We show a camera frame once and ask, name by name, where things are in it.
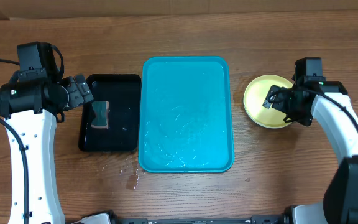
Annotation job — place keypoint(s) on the teal plastic tray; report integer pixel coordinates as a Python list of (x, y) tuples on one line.
[(185, 115)]

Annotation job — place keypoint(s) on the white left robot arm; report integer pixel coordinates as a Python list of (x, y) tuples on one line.
[(30, 109)]

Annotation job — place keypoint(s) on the black plastic tray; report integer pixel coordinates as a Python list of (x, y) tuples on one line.
[(123, 94)]

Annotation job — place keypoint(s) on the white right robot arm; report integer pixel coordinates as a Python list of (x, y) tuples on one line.
[(330, 105)]

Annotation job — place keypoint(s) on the yellow plate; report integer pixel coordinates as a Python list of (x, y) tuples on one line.
[(258, 108)]

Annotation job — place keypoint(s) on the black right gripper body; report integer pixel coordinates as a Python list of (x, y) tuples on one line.
[(296, 111)]

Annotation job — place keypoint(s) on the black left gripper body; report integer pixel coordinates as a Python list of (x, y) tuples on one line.
[(78, 93)]

